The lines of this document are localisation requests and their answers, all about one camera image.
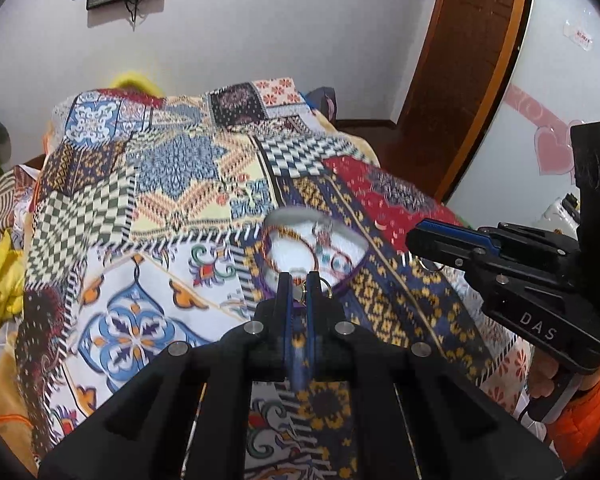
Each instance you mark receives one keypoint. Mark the brown wooden door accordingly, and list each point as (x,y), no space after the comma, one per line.
(460,60)

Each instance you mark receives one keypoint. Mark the white wardrobe with pink hearts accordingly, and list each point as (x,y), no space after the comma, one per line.
(555,85)

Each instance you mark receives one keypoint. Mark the patchwork printed blanket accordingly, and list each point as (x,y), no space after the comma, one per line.
(170,200)

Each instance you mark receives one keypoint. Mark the silver dangle earring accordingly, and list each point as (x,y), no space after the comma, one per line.
(322,234)

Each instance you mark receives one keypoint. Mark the white plastic object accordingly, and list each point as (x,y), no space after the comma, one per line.
(560,215)

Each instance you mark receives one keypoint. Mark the yellow pillow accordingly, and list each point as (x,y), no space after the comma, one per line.
(132,84)

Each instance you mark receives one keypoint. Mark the yellow cloth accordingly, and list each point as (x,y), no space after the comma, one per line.
(0,280)

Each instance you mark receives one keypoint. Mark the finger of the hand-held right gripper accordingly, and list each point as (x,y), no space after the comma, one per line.
(435,247)
(460,235)

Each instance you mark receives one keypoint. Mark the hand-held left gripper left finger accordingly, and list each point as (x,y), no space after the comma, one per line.
(285,305)

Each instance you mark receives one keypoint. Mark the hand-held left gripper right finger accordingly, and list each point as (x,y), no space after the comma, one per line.
(314,305)

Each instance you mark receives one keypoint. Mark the purple heart-shaped jewelry box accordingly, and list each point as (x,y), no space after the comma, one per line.
(305,260)

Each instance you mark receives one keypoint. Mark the red and white sticker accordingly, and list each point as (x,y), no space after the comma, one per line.
(579,34)

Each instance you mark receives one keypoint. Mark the person's right hand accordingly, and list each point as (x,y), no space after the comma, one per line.
(545,375)

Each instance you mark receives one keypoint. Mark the gold hoop earring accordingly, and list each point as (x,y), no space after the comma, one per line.
(341,291)
(432,269)

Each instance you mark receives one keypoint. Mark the blue grey bag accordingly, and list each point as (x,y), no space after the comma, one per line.
(325,102)

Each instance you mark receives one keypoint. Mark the striped orange blanket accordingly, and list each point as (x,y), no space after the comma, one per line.
(5,200)

